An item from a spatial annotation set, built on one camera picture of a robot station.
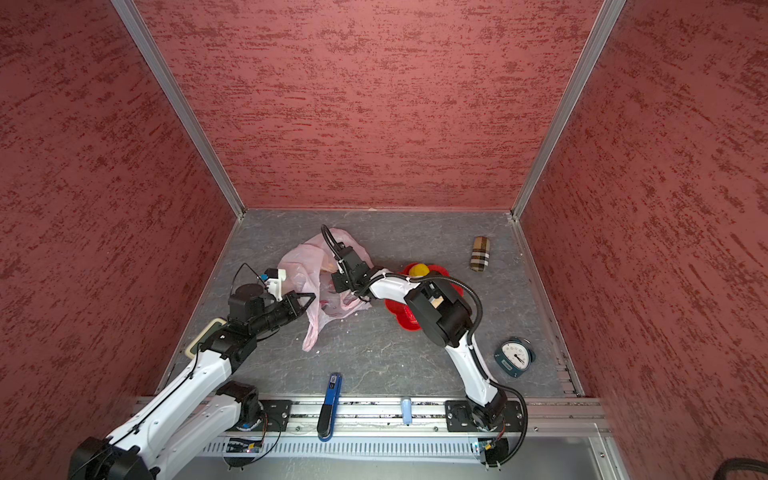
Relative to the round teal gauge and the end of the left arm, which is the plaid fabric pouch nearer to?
the round teal gauge

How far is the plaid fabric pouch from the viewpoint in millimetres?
1039

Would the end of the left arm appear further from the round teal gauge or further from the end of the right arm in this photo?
the round teal gauge

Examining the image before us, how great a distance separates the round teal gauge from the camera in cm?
80

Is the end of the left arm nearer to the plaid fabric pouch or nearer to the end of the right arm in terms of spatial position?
the end of the right arm

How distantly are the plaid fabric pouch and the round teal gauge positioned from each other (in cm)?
27

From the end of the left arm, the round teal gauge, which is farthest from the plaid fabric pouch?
the end of the left arm
